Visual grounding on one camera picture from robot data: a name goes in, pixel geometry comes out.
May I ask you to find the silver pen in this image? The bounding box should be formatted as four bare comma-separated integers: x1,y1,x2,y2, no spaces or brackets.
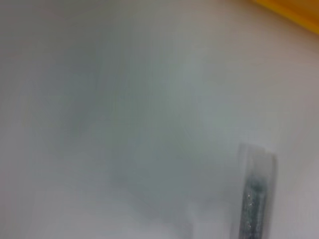
229,142,278,239

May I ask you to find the yellow plastic bin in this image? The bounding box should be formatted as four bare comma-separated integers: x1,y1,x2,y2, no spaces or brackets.
249,0,319,33

